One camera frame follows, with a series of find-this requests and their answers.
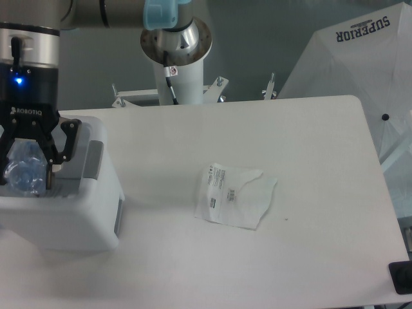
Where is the white plastic trash can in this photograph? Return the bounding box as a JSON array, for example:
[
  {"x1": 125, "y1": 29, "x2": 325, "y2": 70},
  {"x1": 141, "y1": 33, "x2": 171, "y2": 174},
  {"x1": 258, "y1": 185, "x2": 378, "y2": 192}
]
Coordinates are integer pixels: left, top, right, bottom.
[{"x1": 1, "y1": 116, "x2": 125, "y2": 251}]

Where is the black device at table edge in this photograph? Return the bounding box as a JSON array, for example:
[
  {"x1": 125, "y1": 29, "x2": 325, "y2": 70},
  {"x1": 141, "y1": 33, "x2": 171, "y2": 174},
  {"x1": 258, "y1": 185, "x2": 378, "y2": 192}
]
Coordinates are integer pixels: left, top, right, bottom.
[{"x1": 388, "y1": 261, "x2": 411, "y2": 295}]

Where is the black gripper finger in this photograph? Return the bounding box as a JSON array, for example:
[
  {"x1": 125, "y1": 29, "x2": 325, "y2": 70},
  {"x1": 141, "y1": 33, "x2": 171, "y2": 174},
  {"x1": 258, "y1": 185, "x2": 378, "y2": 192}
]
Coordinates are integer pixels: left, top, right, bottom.
[
  {"x1": 37, "y1": 117, "x2": 82, "y2": 190},
  {"x1": 1, "y1": 125, "x2": 16, "y2": 185}
]

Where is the silver and grey robot arm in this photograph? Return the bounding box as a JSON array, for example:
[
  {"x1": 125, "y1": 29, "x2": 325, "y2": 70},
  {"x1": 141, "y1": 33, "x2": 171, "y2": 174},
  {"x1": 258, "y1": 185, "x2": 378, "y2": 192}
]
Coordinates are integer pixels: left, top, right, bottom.
[{"x1": 1, "y1": 1, "x2": 212, "y2": 194}]

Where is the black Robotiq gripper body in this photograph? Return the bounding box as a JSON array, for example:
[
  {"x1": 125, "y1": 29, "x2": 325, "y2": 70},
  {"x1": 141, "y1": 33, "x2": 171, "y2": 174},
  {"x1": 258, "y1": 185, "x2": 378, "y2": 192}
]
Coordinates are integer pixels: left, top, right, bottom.
[{"x1": 1, "y1": 63, "x2": 60, "y2": 140}]

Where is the clear crushed plastic bottle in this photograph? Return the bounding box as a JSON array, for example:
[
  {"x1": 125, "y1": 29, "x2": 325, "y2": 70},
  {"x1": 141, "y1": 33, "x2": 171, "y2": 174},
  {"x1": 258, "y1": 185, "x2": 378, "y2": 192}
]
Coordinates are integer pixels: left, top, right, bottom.
[{"x1": 3, "y1": 140, "x2": 47, "y2": 197}]

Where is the white plastic wrapper with print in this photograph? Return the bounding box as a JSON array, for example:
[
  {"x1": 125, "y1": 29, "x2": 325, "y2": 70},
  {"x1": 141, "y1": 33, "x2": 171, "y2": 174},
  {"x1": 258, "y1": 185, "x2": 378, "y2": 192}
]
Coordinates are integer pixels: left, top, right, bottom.
[{"x1": 194, "y1": 163, "x2": 277, "y2": 230}]

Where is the black cable on pedestal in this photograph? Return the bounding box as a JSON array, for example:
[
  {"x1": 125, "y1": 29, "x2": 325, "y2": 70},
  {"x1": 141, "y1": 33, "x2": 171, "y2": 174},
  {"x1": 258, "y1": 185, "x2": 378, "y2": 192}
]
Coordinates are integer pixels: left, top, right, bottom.
[{"x1": 162, "y1": 51, "x2": 180, "y2": 106}]

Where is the white Superior umbrella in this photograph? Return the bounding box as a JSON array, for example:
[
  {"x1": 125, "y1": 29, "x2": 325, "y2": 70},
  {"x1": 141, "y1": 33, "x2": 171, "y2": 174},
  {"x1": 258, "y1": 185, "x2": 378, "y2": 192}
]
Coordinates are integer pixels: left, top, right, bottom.
[{"x1": 279, "y1": 3, "x2": 411, "y2": 224}]

